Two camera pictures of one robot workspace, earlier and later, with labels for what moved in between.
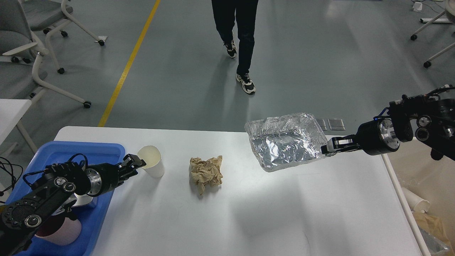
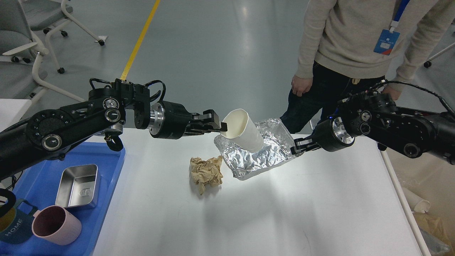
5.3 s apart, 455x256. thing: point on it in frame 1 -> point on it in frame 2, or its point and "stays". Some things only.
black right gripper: [377, 137] -> [332, 134]
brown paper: [204, 172] stays
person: [246, 12] -> [350, 48]
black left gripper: [104, 177] -> [169, 120]
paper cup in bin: [416, 202] stays
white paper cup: [151, 155] -> [240, 131]
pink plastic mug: [60, 230] stays
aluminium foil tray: [278, 141] -> [277, 144]
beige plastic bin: [414, 166] stays
